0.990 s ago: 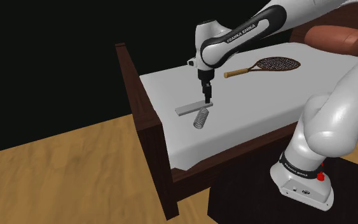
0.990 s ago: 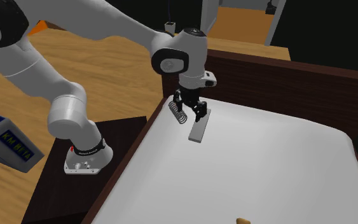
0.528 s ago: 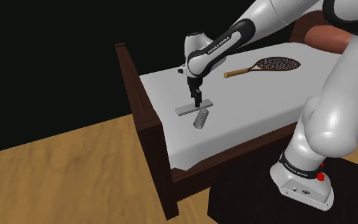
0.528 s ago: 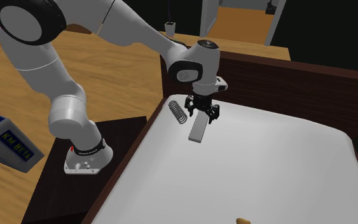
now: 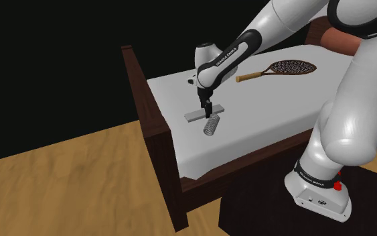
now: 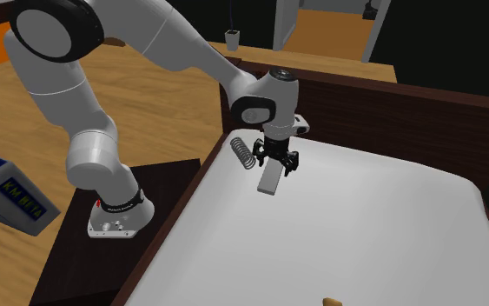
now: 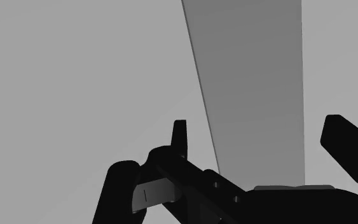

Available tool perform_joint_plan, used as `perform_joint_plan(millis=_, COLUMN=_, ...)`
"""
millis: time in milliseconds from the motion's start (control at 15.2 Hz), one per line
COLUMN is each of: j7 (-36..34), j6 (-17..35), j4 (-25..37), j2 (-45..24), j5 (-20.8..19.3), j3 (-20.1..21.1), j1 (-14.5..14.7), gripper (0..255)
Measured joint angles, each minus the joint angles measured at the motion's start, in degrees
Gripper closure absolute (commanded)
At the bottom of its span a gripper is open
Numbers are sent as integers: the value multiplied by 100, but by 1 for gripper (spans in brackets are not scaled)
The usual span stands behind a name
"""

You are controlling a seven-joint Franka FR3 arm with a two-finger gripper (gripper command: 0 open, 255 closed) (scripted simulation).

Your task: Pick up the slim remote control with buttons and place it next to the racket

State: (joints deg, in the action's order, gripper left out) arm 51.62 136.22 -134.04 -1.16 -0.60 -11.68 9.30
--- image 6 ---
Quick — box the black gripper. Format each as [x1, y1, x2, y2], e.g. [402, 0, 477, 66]
[252, 135, 301, 178]

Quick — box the flat grey bar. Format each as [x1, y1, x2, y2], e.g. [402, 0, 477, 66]
[255, 158, 286, 196]

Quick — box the dark wooden bed white mattress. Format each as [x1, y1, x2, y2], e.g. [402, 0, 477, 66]
[109, 57, 489, 306]

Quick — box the small white pot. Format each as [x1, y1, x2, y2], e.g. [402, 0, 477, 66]
[224, 0, 241, 53]

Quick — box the dark robot stand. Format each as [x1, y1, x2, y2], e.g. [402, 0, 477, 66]
[28, 158, 203, 306]

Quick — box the grey printed box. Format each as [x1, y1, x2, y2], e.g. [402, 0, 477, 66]
[0, 146, 63, 237]

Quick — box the grey wire coil spring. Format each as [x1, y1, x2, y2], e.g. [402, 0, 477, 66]
[229, 136, 257, 171]

